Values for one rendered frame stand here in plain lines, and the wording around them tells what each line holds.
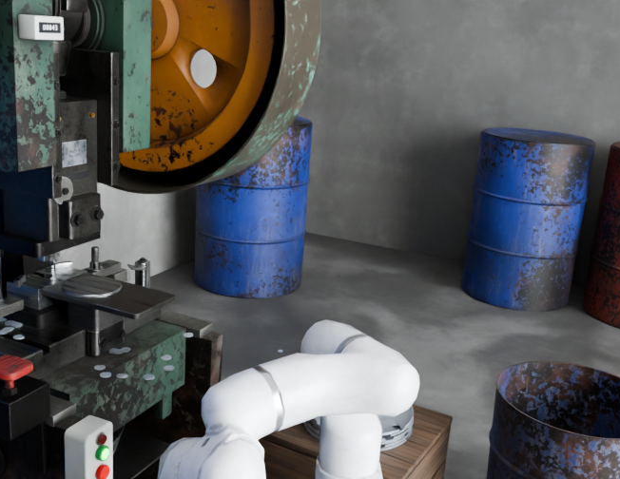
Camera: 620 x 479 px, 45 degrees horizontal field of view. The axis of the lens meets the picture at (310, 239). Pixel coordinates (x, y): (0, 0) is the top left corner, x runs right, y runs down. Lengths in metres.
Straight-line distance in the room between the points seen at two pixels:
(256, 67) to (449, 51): 2.99
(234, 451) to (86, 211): 0.71
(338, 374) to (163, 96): 0.95
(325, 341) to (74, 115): 0.70
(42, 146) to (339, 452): 0.78
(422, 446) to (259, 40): 1.07
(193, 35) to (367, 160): 3.09
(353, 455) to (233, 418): 0.28
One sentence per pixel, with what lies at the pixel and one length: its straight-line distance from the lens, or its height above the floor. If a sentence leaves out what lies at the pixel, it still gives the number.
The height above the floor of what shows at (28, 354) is 0.71.
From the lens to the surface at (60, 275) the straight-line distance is 1.76.
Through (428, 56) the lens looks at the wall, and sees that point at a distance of 4.68.
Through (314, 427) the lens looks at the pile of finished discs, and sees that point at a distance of 1.97.
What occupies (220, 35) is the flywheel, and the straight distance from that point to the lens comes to 1.83.
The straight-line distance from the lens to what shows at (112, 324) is 1.68.
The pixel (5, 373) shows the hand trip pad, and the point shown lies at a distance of 1.37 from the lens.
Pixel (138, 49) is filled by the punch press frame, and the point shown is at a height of 1.28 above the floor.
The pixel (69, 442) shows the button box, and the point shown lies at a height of 0.61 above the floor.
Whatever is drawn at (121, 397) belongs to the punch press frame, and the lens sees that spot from 1.67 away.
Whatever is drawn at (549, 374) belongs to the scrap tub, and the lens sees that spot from 2.29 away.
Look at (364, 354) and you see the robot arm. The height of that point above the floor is 0.83.
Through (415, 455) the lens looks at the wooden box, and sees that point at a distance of 1.95.
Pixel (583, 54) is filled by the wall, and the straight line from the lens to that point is 4.52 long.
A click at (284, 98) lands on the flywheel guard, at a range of 1.74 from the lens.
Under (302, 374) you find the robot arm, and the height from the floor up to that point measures 0.81.
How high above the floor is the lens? 1.35
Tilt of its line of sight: 16 degrees down
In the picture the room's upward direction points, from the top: 4 degrees clockwise
